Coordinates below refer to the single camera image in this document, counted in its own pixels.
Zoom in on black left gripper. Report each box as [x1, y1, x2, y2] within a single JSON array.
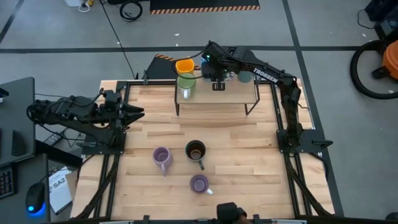
[[99, 89, 146, 131]]

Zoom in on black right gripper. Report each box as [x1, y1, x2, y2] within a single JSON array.
[[200, 40, 234, 91]]

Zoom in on green mug white handle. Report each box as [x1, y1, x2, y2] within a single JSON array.
[[176, 73, 197, 100]]

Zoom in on yellow mug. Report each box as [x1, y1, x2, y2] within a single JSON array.
[[175, 58, 196, 75]]

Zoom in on ribbed lilac mug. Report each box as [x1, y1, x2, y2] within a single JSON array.
[[152, 146, 174, 177]]

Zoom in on dark teal mug brown interior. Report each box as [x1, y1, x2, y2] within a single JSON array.
[[185, 139, 207, 171]]

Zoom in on wooden shelf black legs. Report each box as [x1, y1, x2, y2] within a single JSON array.
[[174, 70, 261, 116]]

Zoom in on small black striped-edge floor mat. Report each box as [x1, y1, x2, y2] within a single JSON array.
[[145, 54, 201, 80]]

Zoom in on black power adapter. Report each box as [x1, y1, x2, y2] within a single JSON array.
[[43, 131, 65, 146]]

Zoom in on large black striped-edge floor mat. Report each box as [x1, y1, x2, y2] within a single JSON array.
[[149, 0, 261, 16]]

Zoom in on purple and white mug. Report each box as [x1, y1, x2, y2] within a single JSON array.
[[189, 174, 215, 196]]

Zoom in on white printed paper sheet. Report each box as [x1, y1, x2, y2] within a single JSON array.
[[48, 166, 73, 215]]

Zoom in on dark grey desk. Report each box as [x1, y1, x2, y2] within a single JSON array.
[[0, 76, 83, 224]]

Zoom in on person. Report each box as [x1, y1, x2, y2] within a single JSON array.
[[216, 202, 248, 224]]

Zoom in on black computer mouse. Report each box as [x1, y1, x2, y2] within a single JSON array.
[[25, 182, 46, 215]]

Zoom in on black keyboard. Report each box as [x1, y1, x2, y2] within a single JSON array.
[[0, 166, 16, 200]]

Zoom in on orange vacuum cleaner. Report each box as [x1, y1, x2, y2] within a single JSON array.
[[381, 39, 398, 80]]

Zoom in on black equipment case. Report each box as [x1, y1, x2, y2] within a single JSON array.
[[357, 0, 398, 40]]

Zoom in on black metal table frame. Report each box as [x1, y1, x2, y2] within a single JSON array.
[[74, 79, 335, 224]]

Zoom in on braided black arm cable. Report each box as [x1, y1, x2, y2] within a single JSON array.
[[172, 46, 215, 80]]

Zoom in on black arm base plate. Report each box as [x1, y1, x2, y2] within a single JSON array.
[[77, 130, 127, 156], [276, 129, 333, 154]]

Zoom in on black floor cable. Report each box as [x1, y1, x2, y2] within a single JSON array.
[[99, 0, 137, 80]]

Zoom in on coiled black cable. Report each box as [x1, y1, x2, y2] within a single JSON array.
[[119, 0, 144, 22]]

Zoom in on black vacuum hose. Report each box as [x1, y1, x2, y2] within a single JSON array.
[[349, 39, 398, 100]]

